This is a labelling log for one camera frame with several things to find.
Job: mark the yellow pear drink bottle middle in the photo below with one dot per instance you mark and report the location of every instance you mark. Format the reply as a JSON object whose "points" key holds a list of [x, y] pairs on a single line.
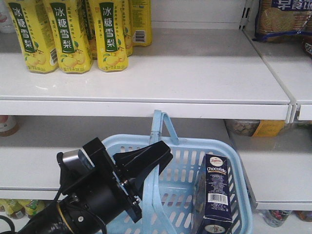
{"points": [[71, 42]]}

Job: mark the yellow pear drink bottle left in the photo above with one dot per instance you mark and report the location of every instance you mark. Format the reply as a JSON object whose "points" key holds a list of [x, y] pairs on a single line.
{"points": [[35, 35]]}

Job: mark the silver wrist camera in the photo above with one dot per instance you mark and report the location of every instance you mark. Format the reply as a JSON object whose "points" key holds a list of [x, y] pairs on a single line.
{"points": [[76, 160]]}

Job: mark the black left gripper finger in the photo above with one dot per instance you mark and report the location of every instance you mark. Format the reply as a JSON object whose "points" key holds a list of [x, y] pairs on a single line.
{"points": [[160, 146], [138, 165]]}

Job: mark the light blue plastic basket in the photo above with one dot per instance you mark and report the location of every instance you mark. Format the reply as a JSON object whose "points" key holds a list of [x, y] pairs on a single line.
{"points": [[167, 199]]}

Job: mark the yellow pear drink bottle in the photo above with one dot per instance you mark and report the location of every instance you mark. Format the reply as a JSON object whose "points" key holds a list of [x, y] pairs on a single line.
{"points": [[35, 35], [71, 42], [111, 48]]}

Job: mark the dark blue cookie box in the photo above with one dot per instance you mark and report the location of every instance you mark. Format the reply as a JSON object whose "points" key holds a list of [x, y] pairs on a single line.
{"points": [[212, 212]]}

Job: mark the white upper shelf board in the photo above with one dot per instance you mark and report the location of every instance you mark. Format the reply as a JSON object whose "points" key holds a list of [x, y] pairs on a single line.
{"points": [[193, 73]]}

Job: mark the biscuit bag blue trim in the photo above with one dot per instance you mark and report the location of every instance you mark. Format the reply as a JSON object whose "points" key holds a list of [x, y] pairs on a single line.
{"points": [[283, 20]]}

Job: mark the yellow pear drink bottle right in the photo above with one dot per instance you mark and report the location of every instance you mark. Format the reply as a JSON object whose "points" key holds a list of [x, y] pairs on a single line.
{"points": [[111, 48]]}

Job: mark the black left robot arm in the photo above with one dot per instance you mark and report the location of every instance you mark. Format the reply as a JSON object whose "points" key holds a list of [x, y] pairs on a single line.
{"points": [[72, 215]]}

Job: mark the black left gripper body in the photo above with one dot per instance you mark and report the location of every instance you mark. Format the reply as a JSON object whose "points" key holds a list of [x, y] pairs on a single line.
{"points": [[109, 192]]}

